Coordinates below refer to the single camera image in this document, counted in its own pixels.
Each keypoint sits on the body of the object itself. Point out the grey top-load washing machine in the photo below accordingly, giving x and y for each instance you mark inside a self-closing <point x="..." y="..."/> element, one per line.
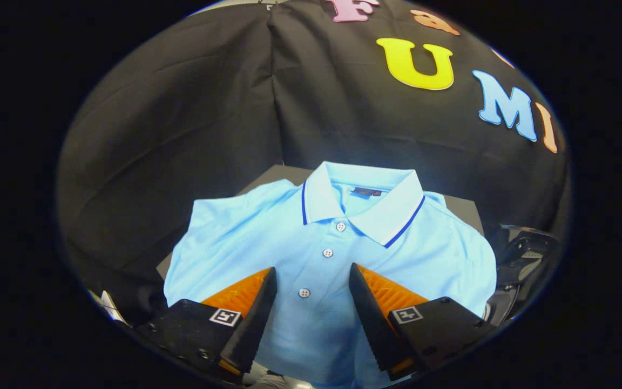
<point x="521" y="259"/>

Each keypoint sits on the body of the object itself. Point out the light blue polo shirt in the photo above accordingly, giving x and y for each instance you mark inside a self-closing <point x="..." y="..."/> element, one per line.
<point x="311" y="335"/>

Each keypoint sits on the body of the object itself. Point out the grey cabinet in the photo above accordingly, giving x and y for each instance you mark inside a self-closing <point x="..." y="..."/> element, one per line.
<point x="459" y="208"/>

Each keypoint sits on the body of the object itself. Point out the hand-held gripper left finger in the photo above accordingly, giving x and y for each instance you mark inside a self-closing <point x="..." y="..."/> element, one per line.
<point x="251" y="319"/>

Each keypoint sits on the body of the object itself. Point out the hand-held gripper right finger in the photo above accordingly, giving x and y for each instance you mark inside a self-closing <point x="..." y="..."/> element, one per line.
<point x="373" y="324"/>

